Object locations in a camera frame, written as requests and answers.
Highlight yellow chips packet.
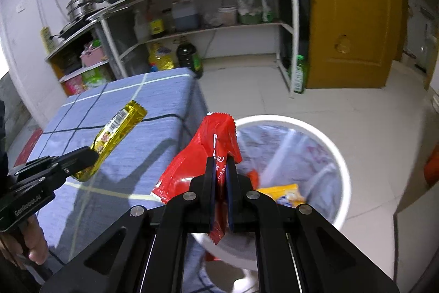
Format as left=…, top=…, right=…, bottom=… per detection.
left=255, top=184, right=306, bottom=210

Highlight red snack packet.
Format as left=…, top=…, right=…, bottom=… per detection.
left=152, top=111, right=244, bottom=247

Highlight yellow cooking oil jug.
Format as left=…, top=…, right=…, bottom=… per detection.
left=147, top=41, right=176, bottom=72

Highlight large dark soy bottle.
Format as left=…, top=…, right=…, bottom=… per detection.
left=176, top=37, right=204, bottom=77

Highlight white round bin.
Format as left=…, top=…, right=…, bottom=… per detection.
left=190, top=115, right=351, bottom=272

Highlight yellow wooden door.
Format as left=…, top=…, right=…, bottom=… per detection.
left=303, top=0, right=404, bottom=90

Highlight white plastic bottle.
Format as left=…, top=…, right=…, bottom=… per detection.
left=134, top=10, right=150, bottom=41

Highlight gold bar wrapper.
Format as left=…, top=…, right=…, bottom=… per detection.
left=70, top=100, right=148, bottom=182

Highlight steel steamer pot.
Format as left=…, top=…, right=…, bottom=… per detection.
left=66, top=0, right=105, bottom=21

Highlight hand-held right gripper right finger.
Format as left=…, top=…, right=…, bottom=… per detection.
left=226, top=157, right=400, bottom=293

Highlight red floor mat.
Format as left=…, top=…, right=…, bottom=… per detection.
left=15, top=128, right=44, bottom=167

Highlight blue plaid tablecloth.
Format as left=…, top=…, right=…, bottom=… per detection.
left=29, top=67, right=210, bottom=293

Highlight white and green plastic bags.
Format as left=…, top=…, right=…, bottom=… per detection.
left=235, top=0, right=277, bottom=24

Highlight clear jug with dark liquid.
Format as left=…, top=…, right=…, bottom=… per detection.
left=171, top=0, right=200, bottom=31

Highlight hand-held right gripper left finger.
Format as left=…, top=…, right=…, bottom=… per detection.
left=39, top=157, right=217, bottom=293

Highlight white plastic tub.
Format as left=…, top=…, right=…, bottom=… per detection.
left=218, top=6, right=238, bottom=26

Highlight clear plastic bin liner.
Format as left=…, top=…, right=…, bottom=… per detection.
left=236, top=125, right=344, bottom=222

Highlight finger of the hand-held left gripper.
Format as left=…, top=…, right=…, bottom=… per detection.
left=7, top=146, right=101, bottom=193

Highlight yellow label vinegar bottle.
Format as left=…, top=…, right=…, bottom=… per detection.
left=149, top=3, right=165, bottom=38

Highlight pink and green packets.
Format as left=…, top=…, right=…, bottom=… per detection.
left=63, top=68, right=112, bottom=95

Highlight pink storage basket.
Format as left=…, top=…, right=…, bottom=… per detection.
left=80, top=41, right=104, bottom=67

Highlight person's left hand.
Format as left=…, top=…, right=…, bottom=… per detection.
left=0, top=213, right=49, bottom=268

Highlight low wooden shelf unit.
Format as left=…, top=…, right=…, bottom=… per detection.
left=44, top=18, right=118, bottom=96

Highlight black induction cooker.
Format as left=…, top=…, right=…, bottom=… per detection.
left=57, top=16, right=104, bottom=40

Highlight green plastic bottle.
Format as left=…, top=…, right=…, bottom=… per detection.
left=290, top=54, right=308, bottom=94

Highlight yellow power strip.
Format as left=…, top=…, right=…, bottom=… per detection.
left=40, top=27, right=56, bottom=52

